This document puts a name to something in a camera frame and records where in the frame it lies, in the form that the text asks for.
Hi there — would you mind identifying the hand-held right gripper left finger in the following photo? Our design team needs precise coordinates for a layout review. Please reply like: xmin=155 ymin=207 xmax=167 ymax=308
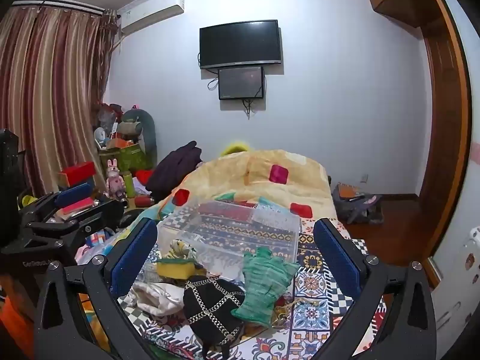
xmin=33 ymin=217 xmax=158 ymax=360

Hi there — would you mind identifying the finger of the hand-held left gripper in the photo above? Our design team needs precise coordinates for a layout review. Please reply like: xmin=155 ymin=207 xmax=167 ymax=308
xmin=28 ymin=199 xmax=125 ymax=241
xmin=22 ymin=182 xmax=97 ymax=226

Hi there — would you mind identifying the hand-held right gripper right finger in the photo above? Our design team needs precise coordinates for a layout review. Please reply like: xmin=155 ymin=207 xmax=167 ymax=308
xmin=313 ymin=217 xmax=438 ymax=360

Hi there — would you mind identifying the yellow green sponge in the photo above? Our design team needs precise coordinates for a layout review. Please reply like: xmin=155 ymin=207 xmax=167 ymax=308
xmin=155 ymin=257 xmax=207 ymax=280

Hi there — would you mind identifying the white cloth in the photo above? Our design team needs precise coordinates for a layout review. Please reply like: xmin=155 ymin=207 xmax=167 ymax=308
xmin=129 ymin=281 xmax=187 ymax=318

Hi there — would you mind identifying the green knitted glove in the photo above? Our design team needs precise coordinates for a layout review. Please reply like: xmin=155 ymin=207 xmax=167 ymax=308
xmin=230 ymin=246 xmax=301 ymax=328

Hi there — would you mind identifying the black hat with chain pattern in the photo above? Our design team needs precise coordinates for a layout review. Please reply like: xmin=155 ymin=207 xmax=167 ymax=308
xmin=182 ymin=275 xmax=247 ymax=360

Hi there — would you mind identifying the clear plastic storage box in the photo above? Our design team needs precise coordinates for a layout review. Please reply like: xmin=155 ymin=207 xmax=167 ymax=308
xmin=157 ymin=199 xmax=301 ymax=271

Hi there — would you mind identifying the red box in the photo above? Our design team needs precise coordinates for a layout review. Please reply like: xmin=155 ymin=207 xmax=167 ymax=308
xmin=58 ymin=161 xmax=97 ymax=189

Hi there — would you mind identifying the colourful printed cloth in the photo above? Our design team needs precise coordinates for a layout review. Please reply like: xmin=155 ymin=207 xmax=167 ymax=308
xmin=75 ymin=228 xmax=126 ymax=268

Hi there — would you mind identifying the pink bunny toy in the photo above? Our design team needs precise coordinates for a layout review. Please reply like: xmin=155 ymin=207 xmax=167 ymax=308
xmin=106 ymin=159 xmax=127 ymax=200

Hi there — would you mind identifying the green bottle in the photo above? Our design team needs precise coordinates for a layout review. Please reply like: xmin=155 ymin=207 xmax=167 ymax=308
xmin=123 ymin=171 xmax=137 ymax=200

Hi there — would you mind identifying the striped plush toy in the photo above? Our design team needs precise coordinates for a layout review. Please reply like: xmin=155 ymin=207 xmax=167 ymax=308
xmin=167 ymin=239 xmax=198 ymax=262

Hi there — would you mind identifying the grey backpack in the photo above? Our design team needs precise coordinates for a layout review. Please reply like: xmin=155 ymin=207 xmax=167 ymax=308
xmin=331 ymin=182 xmax=384 ymax=226

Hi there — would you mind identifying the green cardboard box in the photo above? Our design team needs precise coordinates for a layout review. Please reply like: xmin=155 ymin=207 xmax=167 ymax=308
xmin=99 ymin=144 xmax=149 ymax=181

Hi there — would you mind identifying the orange cloth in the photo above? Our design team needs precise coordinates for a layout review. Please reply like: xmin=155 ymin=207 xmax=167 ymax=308
xmin=0 ymin=274 xmax=39 ymax=349

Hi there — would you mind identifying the dark jacket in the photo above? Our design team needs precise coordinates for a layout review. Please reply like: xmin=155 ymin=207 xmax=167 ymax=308
xmin=145 ymin=140 xmax=205 ymax=202

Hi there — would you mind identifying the grey plush toy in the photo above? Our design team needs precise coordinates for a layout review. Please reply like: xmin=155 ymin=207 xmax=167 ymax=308
xmin=120 ymin=108 xmax=158 ymax=170

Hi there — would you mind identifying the red striped curtain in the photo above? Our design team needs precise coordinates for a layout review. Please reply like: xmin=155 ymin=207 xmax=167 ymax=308
xmin=0 ymin=5 xmax=121 ymax=200

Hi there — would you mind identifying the yellow fleece blanket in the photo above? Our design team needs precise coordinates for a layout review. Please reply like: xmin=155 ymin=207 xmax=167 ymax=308
xmin=149 ymin=149 xmax=335 ymax=230

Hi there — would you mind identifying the yellow green plush toy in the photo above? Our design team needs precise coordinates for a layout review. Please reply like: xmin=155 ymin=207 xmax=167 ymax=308
xmin=220 ymin=141 xmax=251 ymax=157

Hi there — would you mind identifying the white air conditioner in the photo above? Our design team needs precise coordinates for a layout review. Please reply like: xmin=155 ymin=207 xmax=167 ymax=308
xmin=119 ymin=0 xmax=186 ymax=38

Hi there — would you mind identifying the gold chain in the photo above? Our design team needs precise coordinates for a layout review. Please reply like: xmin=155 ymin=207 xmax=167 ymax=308
xmin=273 ymin=295 xmax=320 ymax=328

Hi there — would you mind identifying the small black wall monitor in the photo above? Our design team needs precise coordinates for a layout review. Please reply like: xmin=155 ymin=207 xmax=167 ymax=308
xmin=218 ymin=66 xmax=265 ymax=101

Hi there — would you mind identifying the curtain rail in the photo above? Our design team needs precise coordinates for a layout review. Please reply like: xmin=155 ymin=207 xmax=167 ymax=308
xmin=11 ymin=0 xmax=121 ymax=19

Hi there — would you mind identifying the black wall television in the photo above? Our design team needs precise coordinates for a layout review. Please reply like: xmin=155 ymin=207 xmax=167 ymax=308
xmin=199 ymin=19 xmax=282 ymax=70

